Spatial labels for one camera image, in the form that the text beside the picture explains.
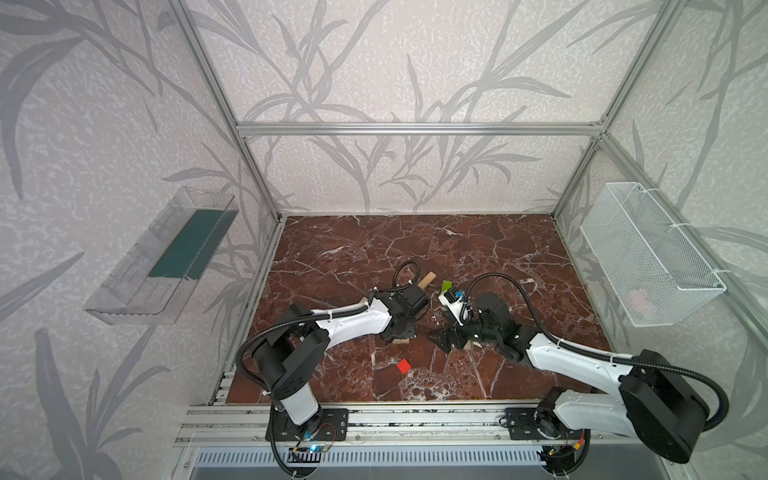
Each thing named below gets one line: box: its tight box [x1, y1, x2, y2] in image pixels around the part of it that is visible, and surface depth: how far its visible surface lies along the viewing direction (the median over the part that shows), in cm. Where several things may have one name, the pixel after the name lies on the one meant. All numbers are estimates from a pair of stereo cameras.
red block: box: [396, 358, 412, 375], surface depth 84 cm
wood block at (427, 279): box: [417, 271, 437, 289], surface depth 103 cm
